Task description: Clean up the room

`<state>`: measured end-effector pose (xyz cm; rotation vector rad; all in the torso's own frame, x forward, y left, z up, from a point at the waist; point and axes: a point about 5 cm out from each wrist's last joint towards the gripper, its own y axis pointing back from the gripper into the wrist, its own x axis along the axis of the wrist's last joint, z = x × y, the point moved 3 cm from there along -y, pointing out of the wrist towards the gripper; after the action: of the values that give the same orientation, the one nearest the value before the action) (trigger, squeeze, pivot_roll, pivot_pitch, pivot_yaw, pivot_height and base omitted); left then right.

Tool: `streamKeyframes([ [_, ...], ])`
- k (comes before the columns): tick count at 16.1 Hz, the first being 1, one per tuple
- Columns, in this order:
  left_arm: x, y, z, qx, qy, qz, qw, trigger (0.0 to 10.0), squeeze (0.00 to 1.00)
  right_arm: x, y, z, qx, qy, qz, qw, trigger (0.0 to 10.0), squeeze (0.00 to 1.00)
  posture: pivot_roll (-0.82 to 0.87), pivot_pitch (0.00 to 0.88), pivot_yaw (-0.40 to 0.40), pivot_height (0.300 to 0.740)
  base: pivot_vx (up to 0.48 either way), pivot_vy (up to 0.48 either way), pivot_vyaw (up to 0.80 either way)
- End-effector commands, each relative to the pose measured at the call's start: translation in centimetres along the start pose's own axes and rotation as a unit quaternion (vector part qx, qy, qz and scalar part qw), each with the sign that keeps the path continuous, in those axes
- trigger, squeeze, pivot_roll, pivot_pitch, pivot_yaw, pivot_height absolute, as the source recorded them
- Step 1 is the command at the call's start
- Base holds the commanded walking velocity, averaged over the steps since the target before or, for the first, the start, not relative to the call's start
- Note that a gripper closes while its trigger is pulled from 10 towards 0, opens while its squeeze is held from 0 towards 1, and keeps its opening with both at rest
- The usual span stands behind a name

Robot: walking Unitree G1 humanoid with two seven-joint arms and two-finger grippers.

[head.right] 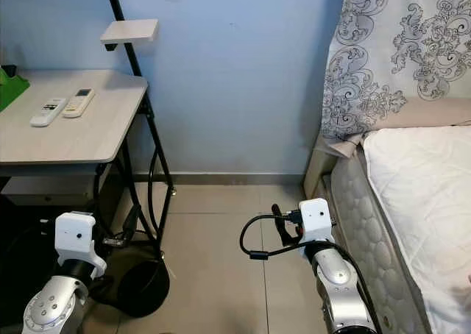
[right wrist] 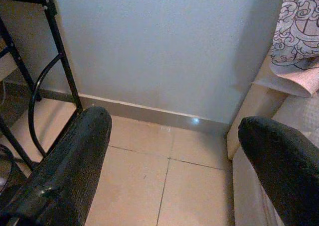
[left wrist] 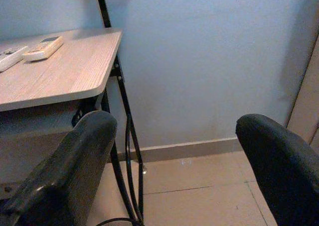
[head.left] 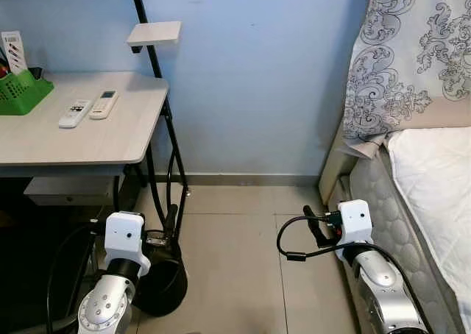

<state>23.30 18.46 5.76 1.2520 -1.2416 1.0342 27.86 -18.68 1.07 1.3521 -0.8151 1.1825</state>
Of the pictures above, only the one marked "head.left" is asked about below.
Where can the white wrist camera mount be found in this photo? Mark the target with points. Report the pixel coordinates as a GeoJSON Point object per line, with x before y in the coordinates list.
{"type": "Point", "coordinates": [355, 218]}
{"type": "Point", "coordinates": [124, 235]}

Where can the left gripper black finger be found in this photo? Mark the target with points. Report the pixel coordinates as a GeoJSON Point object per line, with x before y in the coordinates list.
{"type": "Point", "coordinates": [173, 220]}

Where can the grey desk drawer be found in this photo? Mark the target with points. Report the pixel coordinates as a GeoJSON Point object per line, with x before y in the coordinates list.
{"type": "Point", "coordinates": [70, 189]}

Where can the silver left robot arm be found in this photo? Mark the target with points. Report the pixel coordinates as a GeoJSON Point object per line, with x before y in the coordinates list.
{"type": "Point", "coordinates": [110, 304]}

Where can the small wooden shelf board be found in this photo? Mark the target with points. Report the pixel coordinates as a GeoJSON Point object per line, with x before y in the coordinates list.
{"type": "Point", "coordinates": [156, 32]}

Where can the cream remote with display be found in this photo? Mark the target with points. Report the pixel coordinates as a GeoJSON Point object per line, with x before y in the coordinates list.
{"type": "Point", "coordinates": [104, 106]}

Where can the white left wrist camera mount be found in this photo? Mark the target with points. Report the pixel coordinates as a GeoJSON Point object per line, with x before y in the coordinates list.
{"type": "Point", "coordinates": [124, 235]}

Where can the grey patterned padded headboard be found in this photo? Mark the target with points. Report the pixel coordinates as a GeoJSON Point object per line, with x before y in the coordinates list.
{"type": "Point", "coordinates": [412, 47]}

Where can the white remote with black buttons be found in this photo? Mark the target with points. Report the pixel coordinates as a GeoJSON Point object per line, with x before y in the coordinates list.
{"type": "Point", "coordinates": [75, 113]}

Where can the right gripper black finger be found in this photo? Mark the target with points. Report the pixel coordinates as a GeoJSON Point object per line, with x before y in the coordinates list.
{"type": "Point", "coordinates": [315, 227]}

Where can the grey quilted mattress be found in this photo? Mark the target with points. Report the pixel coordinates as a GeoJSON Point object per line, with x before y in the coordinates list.
{"type": "Point", "coordinates": [390, 201]}

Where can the wooden desk with black frame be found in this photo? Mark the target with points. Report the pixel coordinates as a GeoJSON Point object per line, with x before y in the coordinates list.
{"type": "Point", "coordinates": [73, 143]}

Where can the black waste bin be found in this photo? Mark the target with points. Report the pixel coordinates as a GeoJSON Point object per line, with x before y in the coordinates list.
{"type": "Point", "coordinates": [165, 282]}

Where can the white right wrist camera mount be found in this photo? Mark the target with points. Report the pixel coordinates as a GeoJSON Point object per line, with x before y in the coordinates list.
{"type": "Point", "coordinates": [355, 218]}

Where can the green plastic basket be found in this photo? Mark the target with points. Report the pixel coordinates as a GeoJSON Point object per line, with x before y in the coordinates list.
{"type": "Point", "coordinates": [22, 95]}

